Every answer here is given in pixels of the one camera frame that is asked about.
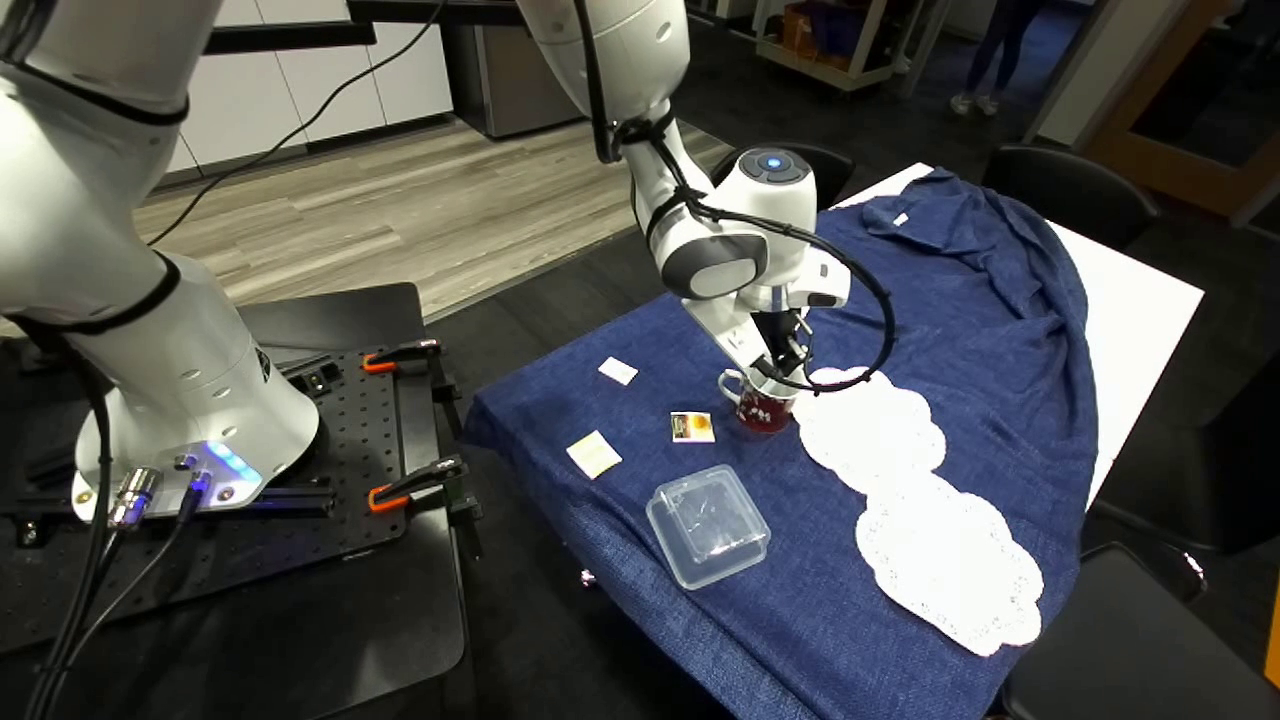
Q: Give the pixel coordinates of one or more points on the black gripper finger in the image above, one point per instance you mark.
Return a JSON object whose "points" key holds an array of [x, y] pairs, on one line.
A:
{"points": [[798, 374], [768, 379]]}

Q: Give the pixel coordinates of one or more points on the small white paper square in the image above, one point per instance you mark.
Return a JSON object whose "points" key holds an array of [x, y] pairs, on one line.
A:
{"points": [[616, 370]]}

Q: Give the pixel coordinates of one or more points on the small yellow picture card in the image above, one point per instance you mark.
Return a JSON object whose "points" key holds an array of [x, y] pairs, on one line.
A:
{"points": [[695, 431]]}

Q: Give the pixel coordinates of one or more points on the blue denim cloth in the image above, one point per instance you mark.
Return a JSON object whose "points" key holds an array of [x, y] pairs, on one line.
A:
{"points": [[983, 319]]}

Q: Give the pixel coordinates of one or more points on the clear plastic square container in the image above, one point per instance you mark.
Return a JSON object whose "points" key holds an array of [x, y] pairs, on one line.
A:
{"points": [[705, 524]]}

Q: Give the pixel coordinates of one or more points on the black office chair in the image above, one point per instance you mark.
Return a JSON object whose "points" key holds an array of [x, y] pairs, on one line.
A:
{"points": [[1072, 194]]}

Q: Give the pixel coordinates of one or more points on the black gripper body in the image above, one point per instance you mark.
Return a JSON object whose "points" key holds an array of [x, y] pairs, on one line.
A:
{"points": [[785, 336]]}

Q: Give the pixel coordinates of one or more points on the white paper doily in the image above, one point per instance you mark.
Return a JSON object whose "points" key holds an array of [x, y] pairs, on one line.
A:
{"points": [[953, 560], [873, 437]]}

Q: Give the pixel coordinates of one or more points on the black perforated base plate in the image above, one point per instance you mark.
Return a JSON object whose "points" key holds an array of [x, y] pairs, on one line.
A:
{"points": [[372, 434]]}

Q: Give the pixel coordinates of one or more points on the orange handled clamp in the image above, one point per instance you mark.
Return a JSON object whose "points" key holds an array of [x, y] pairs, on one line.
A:
{"points": [[413, 488], [394, 360]]}

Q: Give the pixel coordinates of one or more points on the large white paper square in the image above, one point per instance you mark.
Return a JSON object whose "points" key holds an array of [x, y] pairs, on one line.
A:
{"points": [[595, 453]]}

